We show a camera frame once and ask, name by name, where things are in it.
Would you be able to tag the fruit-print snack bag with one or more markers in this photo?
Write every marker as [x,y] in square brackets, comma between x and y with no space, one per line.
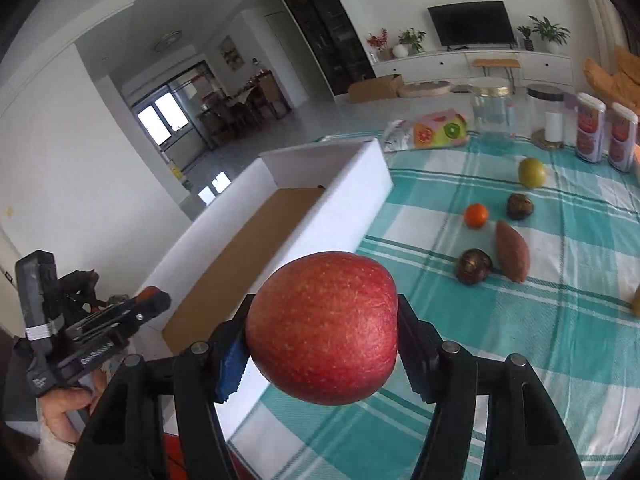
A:
[445,129]

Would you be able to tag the dark chestnut far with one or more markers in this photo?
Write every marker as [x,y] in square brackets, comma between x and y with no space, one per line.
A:
[519,206]

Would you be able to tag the white tv cabinet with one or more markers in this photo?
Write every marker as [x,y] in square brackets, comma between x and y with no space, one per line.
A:
[455,66]

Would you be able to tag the right red-label can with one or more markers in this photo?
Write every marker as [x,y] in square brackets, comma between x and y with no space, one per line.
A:
[623,138]

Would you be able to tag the glass jar black lid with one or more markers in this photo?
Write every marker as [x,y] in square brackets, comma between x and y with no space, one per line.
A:
[548,115]

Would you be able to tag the red stool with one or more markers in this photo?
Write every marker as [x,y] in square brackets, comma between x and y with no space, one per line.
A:
[180,465]

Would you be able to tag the red-label can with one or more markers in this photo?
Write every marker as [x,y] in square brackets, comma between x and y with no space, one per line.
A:
[623,138]
[590,127]

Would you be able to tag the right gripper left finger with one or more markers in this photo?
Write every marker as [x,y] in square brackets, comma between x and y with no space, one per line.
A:
[124,435]

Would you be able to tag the small wooden bench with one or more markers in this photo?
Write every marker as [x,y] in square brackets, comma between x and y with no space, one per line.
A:
[506,64]

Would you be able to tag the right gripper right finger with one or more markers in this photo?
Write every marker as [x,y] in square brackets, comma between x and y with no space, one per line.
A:
[525,435]

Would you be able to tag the reddish-brown sweet potato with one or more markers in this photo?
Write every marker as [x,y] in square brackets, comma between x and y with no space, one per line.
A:
[512,252]

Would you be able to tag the orange beanbag chair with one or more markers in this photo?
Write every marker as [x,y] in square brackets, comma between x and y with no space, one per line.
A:
[622,87]

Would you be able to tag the red apple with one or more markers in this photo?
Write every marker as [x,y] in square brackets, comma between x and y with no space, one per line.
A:
[323,328]

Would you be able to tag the white box with cork floor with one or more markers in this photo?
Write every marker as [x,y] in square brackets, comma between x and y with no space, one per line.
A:
[287,204]

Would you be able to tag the potted plant right of tv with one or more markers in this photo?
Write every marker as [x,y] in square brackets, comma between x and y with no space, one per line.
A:
[554,35]

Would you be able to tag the dark chestnut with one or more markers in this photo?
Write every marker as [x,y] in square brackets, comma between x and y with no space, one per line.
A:
[473,266]
[519,206]

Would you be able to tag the yellow-green apple far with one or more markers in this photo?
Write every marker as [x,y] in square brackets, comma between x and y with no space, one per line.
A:
[532,173]

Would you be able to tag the small orange tangerine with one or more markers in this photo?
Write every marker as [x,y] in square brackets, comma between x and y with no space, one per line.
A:
[476,216]

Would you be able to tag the dark chestnut near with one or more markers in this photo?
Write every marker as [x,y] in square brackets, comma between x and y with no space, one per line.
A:
[473,266]

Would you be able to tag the glass jar gold lid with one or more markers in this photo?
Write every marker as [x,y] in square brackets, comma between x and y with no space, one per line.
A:
[492,104]

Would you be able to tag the left hand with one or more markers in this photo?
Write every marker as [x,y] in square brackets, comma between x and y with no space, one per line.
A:
[58,402]

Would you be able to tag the left red-label can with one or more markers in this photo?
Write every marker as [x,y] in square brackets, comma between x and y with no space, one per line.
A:
[590,127]

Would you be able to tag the teal white checked tablecloth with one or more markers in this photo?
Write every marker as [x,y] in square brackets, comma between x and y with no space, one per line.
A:
[571,318]

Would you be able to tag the black television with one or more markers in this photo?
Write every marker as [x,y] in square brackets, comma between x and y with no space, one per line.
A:
[476,23]

